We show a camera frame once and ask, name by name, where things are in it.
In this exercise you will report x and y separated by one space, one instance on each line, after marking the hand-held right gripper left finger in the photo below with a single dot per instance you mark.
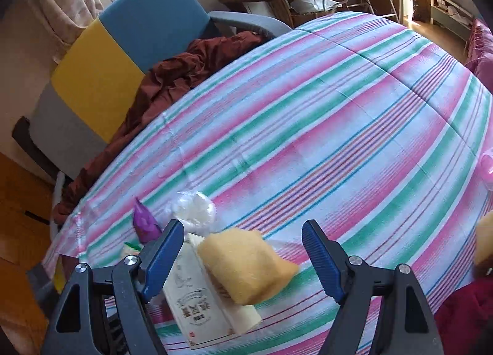
161 262

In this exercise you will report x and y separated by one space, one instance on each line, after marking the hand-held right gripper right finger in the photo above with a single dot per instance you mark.
323 262

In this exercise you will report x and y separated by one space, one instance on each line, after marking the green white snack packet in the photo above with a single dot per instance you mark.
131 250

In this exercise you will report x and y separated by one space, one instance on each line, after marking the purple snack packet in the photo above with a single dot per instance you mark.
145 224

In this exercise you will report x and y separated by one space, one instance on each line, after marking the white printed carton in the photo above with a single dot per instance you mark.
196 309

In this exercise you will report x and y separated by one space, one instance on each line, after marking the clear white snack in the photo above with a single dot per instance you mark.
192 210

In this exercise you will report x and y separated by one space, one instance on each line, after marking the yellow sponge cake piece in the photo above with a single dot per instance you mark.
242 266

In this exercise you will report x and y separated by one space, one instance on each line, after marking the striped tablecloth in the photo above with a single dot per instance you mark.
327 128

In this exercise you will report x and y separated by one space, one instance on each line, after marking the wooden wardrobe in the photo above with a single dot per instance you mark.
19 224

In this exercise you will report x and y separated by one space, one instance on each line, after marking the dark red clothing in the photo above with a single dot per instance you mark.
466 312

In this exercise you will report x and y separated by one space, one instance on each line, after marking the maroon cloth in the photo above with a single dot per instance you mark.
173 78

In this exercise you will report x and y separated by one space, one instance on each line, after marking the grey yellow blue chair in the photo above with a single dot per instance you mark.
154 20

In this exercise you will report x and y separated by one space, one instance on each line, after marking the white plastic bag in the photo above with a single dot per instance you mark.
316 4

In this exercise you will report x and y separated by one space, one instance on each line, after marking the pink bedding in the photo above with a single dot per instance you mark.
479 51

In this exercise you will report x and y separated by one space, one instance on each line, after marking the pink patterned curtain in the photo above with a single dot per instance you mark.
57 4

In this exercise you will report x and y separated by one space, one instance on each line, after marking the low wooden shelf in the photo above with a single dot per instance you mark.
450 12

